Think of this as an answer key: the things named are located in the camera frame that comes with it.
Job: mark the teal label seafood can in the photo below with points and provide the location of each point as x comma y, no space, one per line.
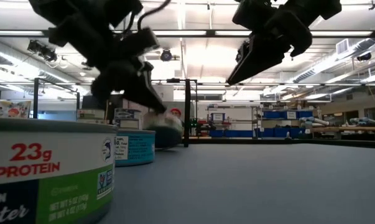
137,147

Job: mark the white air vent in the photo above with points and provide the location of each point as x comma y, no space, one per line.
342,46

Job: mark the dark blue label seafood can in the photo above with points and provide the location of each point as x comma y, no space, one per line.
127,112
128,124
168,137

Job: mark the colourful printed box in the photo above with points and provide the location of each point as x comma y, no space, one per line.
7,109

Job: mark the person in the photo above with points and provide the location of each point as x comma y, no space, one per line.
175,112

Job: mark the black ceiling dome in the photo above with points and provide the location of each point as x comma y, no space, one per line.
364,56

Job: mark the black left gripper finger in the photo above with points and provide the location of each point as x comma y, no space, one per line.
150,93
112,84

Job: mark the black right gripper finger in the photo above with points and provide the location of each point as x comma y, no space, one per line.
243,51
258,59

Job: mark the blue storage bin row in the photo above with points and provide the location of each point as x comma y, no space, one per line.
237,133
283,114

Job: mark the wooden top workbench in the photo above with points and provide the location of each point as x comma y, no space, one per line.
345,128

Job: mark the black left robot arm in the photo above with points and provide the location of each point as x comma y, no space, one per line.
81,9

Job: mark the black overhead camera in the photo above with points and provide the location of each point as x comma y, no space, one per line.
166,55

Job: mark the green white label seafood can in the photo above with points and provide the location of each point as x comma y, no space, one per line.
50,155
90,115

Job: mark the long ceiling light bar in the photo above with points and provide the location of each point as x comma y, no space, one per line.
190,32

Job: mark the black ceiling spotlight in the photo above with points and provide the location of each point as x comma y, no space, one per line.
41,49

